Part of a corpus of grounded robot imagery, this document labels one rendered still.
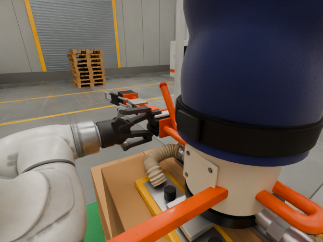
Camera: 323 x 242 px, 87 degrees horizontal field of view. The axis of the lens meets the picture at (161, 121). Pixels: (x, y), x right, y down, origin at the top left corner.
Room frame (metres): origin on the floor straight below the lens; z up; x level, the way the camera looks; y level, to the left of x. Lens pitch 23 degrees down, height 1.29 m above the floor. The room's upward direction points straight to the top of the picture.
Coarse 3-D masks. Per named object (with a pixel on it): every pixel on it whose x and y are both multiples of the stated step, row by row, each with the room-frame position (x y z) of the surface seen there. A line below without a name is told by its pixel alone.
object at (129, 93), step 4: (120, 92) 0.80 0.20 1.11; (124, 92) 0.80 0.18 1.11; (128, 92) 0.80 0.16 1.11; (132, 92) 0.80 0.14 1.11; (120, 96) 0.79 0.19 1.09; (124, 96) 0.76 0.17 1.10; (128, 96) 0.77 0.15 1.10; (132, 96) 0.78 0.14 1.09; (136, 96) 0.78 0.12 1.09; (120, 100) 0.79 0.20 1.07; (124, 104) 0.75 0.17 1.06
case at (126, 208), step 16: (128, 160) 0.48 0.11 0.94; (112, 176) 0.41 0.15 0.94; (128, 176) 0.41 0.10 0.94; (144, 176) 0.41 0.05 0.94; (176, 176) 0.41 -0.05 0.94; (112, 192) 0.34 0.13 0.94; (128, 192) 0.34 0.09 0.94; (112, 208) 0.34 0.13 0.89; (128, 208) 0.29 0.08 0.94; (144, 208) 0.29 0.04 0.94; (112, 224) 0.38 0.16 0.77; (128, 224) 0.25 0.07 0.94; (160, 240) 0.22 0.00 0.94; (240, 240) 0.22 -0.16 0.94; (256, 240) 0.22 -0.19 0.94
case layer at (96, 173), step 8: (176, 144) 1.27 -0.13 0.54; (144, 152) 1.14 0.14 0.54; (120, 160) 1.04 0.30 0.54; (96, 168) 0.95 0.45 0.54; (96, 176) 0.87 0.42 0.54; (96, 184) 0.80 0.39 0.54; (96, 192) 0.81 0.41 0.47; (104, 192) 0.74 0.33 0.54; (104, 200) 0.68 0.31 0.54; (104, 208) 0.63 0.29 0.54; (104, 216) 0.59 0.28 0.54; (104, 224) 0.66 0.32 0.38
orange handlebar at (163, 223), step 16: (208, 192) 0.20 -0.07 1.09; (224, 192) 0.21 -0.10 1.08; (288, 192) 0.21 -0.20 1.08; (176, 208) 0.17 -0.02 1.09; (192, 208) 0.17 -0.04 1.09; (208, 208) 0.19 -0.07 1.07; (272, 208) 0.18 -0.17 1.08; (288, 208) 0.17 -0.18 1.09; (304, 208) 0.18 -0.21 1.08; (320, 208) 0.17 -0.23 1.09; (144, 224) 0.15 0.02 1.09; (160, 224) 0.15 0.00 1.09; (176, 224) 0.16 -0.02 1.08; (304, 224) 0.15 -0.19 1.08; (320, 224) 0.15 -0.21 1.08; (112, 240) 0.13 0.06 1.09; (128, 240) 0.13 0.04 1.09; (144, 240) 0.13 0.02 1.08
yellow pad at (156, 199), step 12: (144, 180) 0.36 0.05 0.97; (168, 180) 0.36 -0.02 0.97; (144, 192) 0.32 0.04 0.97; (156, 192) 0.32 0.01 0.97; (168, 192) 0.29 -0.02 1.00; (180, 192) 0.32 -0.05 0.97; (156, 204) 0.29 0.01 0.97; (216, 228) 0.23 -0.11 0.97; (168, 240) 0.21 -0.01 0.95; (180, 240) 0.21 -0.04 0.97; (204, 240) 0.20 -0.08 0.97; (216, 240) 0.19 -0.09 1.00; (228, 240) 0.21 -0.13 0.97
